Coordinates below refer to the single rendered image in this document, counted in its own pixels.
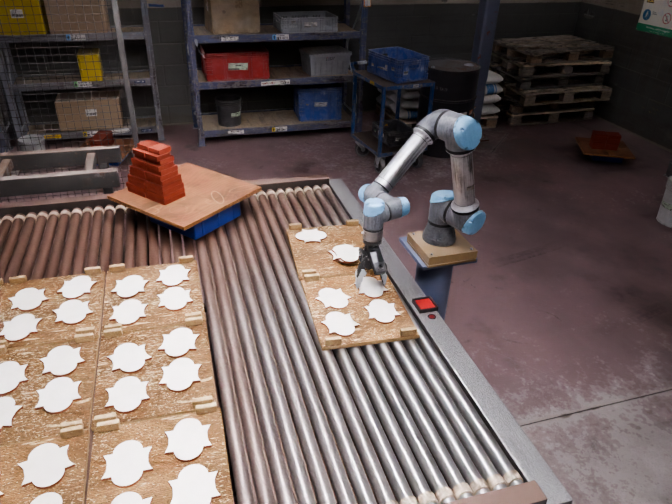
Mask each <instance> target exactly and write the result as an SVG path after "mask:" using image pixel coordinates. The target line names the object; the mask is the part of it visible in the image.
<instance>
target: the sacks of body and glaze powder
mask: <svg viewBox="0 0 672 504"><path fill-rule="evenodd" d="M503 79H504V78H503V77H502V76H501V75H499V74H497V73H495V72H493V71H490V70H489V72H488V77H487V81H486V85H485V95H484V101H483V108H482V114H481V119H484V120H483V123H482V124H481V128H482V129H486V128H496V124H497V118H498V115H496V114H495V113H498V112H500V109H499V108H498V107H497V106H495V105H494V104H493V103H496V102H498V101H500V100H501V97H500V96H499V95H497V94H499V93H500V92H502V91H503V88H502V87H501V86H500V85H499V84H498V83H499V82H501V81H503ZM419 90H420V87H419V88H409V89H401V100H400V111H399V120H401V121H402V122H404V123H405V124H407V125H409V126H410V127H412V124H416V123H417V122H416V118H417V114H418V105H419V95H420V94H419ZM378 91H379V92H380V93H381V94H380V95H379V96H378V97H376V100H377V102H376V114H377V115H380V109H381V95H382V90H381V89H379V88H378ZM397 91H398V90H389V91H386V100H385V113H384V115H386V117H385V120H387V119H395V114H396V102H397Z"/></svg>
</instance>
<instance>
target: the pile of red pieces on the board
mask: <svg viewBox="0 0 672 504"><path fill-rule="evenodd" d="M132 150H133V153H134V154H135V156H134V157H131V162H132V165H131V166H129V167H130V170H129V172H130V173H129V174H127V176H128V182H126V186H127V187H128V191H129V192H132V193H134V194H137V195H140V196H142V197H145V198H147V199H150V200H152V201H155V202H157V203H160V204H162V205H167V204H169V203H171V202H174V201H176V200H178V199H180V198H182V197H184V196H186V195H185V188H184V183H183V182H182V178H181V174H180V173H178V166H177V165H176V164H174V156H173V155H170V151H171V146H168V145H165V144H162V143H159V142H155V141H152V140H146V141H143V142H140V143H137V147H136V148H134V149H132Z"/></svg>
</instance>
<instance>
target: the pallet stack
mask: <svg viewBox="0 0 672 504"><path fill-rule="evenodd" d="M505 48H508V49H505ZM614 49H615V47H613V46H609V45H603V44H601V43H596V42H595V41H591V40H585V39H583V38H577V36H573V35H556V36H539V37H523V38H503V39H494V42H493V48H492V54H491V60H490V66H489V70H490V71H493V72H495V73H497V74H499V75H501V76H502V77H503V78H504V79H503V81H501V82H499V83H498V84H499V85H500V86H501V87H502V88H503V91H502V92H500V93H499V94H497V95H499V96H500V97H501V100H500V101H498V102H496V103H493V104H494V105H495V106H497V107H498V108H499V109H500V112H498V113H495V114H496V115H498V118H504V117H509V118H508V120H507V121H508V122H507V123H506V124H507V125H509V126H519V125H535V124H547V123H558V122H569V121H581V120H588V119H592V117H593V113H594V112H593V111H592V110H594V109H595V108H593V106H594V102H595V101H606V100H610V96H611V93H612V88H610V87H607V86H603V85H602V84H603V80H604V76H605V74H609V71H610V68H609V66H611V63H612V61H609V60H612V57H613V53H614ZM594 50H600V52H599V57H595V56H594V55H591V54H593V52H594ZM593 64H596V67H595V69H593V68H592V65H593ZM501 66H502V67H501ZM497 71H498V72H497ZM585 76H590V80H589V79H587V78H585ZM591 91H596V93H593V92H591ZM578 111H582V112H581V113H580V114H579V117H571V118H559V113H566V112H578ZM541 114H544V120H535V121H523V122H522V116H528V115H541ZM558 118H559V119H558Z"/></svg>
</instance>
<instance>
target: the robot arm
mask: <svg viewBox="0 0 672 504"><path fill-rule="evenodd" d="M481 137H482V128H481V125H480V123H479V122H478V121H477V120H476V119H473V118H472V117H470V116H467V115H463V114H460V113H457V112H454V111H451V110H449V109H439V110H436V111H433V112H431V113H430V114H428V115H427V116H425V117H424V118H423V119H422V120H421V121H420V122H419V123H418V124H417V125H416V126H415V127H414V129H413V134H412V135H411V136H410V137H409V139H408V140H407V141H406V142H405V144H404V145H403V146H402V147H401V148H400V150H399V151H398V152H397V153H396V155H395V156H394V157H393V158H392V159H391V161H390V162H389V163H388V164H387V166H386V167H385V168H384V169H383V170H382V172H381V173H380V174H379V175H378V177H377V178H376V179H375V180H374V182H373V183H372V184H365V185H363V186H362V187H361V188H360V190H359V193H358V195H359V199H360V200H361V201H362V202H364V210H363V214H364V215H363V231H362V232H361V234H363V243H364V244H365V246H363V247H361V248H359V261H360V264H359V265H358V267H357V270H356V271H355V277H356V282H355V284H356V288H357V289H358V288H359V287H360V285H361V282H362V281H363V277H365V276H366V274H367V273H366V271H365V268H366V269H368V270H370V269H373V272H374V275H380V277H381V279H382V283H383V285H384V286H385V284H386V280H387V265H386V263H385V261H384V259H383V256H382V253H381V250H380V247H379V246H378V245H380V244H381V243H382V238H383V223H384V222H388V221H391V220H394V219H397V218H401V217H403V216H405V215H407V214H408V213H409V212H410V203H409V201H408V200H407V199H406V198H405V197H397V198H394V197H392V196H390V195H389V194H388V193H389V192H390V191H391V190H392V188H393V187H394V186H395V185H396V183H397V182H398V181H399V180H400V179H401V177H402V176H403V175H404V174H405V172H406V171H407V170H408V169H409V168H410V166H411V165H412V164H413V163H414V161H415V160H416V159H417V158H418V157H419V155H420V154H421V153H422V152H423V150H424V149H425V148H426V147H427V146H428V145H431V144H432V143H433V142H434V141H435V140H436V139H441V140H443V141H445V147H446V152H447V153H449V154H450V159H451V170H452V181H453V191H451V190H439V191H436V192H434V193H433V194H432V195H431V200H430V208H429V216H428V223H427V225H426V227H425V229H424V231H423V234H422V239H423V240H424V241H425V242H426V243H428V244H430V245H433V246H439V247H445V246H450V245H452V244H454V243H455V240H456V234H455V229H454V228H456V229H458V230H460V231H461V232H462V233H465V234H468V235H473V234H475V233H476V232H478V231H479V230H480V229H481V227H482V226H483V224H484V222H485V219H486V214H485V212H483V211H482V210H480V208H479V201H478V199H476V198H475V187H474V170H473V153H472V152H473V151H474V150H475V149H476V147H477V146H478V144H479V143H480V139H481Z"/></svg>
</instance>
